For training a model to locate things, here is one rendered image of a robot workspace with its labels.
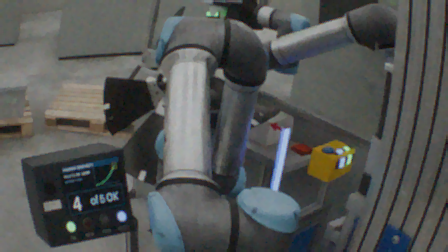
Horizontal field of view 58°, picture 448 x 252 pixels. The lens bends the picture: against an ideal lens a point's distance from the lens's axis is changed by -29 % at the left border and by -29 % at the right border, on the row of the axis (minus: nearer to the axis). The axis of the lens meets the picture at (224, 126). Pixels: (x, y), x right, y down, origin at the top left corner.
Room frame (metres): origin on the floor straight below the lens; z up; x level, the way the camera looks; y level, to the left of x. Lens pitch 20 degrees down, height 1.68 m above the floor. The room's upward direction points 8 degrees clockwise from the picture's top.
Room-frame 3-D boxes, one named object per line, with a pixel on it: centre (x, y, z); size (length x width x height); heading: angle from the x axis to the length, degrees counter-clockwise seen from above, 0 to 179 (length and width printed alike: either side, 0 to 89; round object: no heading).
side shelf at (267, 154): (2.13, -0.21, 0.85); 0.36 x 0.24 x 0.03; 46
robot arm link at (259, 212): (0.81, -0.09, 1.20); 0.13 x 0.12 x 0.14; 100
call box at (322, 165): (1.62, -0.38, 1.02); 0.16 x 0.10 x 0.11; 136
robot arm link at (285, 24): (1.50, -0.15, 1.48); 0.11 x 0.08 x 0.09; 56
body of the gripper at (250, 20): (1.59, -0.02, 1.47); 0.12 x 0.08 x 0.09; 56
